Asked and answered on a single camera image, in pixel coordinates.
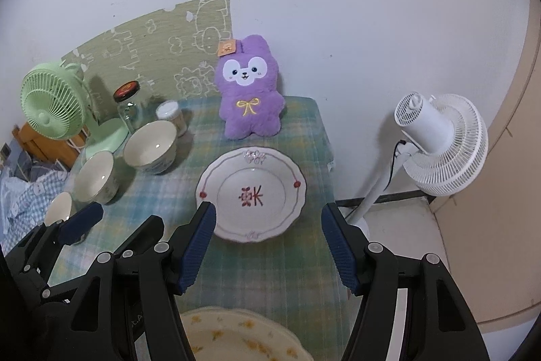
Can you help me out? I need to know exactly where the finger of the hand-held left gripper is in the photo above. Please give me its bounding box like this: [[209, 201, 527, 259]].
[[6, 201, 104, 286], [112, 215, 165, 261]]

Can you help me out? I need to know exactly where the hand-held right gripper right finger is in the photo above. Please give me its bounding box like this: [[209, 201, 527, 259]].
[[321, 204, 493, 361]]

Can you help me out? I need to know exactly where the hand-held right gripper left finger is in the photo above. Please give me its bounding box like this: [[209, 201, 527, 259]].
[[63, 201, 218, 361]]

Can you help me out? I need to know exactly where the cream floral ceramic bowl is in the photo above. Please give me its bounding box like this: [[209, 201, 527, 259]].
[[73, 152, 119, 204], [123, 120, 178, 176], [43, 192, 74, 226]]

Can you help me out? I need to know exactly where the white plate with red flower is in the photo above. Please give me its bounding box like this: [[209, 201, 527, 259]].
[[195, 147, 307, 244]]

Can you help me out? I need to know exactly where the scalloped yellow floral plate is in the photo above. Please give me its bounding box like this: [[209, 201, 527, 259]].
[[180, 306, 315, 361]]

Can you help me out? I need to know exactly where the blue checkered blanket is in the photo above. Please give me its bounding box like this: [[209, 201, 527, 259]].
[[0, 168, 70, 256]]

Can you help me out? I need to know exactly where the dark striped cloth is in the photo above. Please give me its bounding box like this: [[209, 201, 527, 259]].
[[10, 150, 55, 180]]

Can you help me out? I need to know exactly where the wooden bed headboard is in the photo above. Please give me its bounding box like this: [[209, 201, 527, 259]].
[[12, 122, 89, 171]]

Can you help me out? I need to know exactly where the cotton swab container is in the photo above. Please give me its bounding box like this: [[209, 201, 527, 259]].
[[156, 100, 187, 137]]

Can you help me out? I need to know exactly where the green desk fan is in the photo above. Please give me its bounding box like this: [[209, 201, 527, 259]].
[[21, 63, 130, 163]]

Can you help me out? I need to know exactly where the glass jar with dark lid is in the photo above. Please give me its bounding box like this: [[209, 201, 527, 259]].
[[113, 81, 142, 133]]

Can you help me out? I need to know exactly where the purple plush bunny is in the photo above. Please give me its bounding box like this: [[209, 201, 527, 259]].
[[214, 33, 286, 141]]

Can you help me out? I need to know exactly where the white standing fan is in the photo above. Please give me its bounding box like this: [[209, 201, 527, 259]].
[[347, 91, 490, 235]]

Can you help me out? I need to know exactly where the beige door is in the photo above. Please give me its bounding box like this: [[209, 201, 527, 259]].
[[431, 0, 541, 323]]

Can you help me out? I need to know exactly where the black fan cable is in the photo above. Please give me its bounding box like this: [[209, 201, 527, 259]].
[[382, 140, 408, 193]]

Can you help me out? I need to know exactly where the green printed wall mat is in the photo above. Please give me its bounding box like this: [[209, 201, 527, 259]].
[[60, 0, 233, 120]]

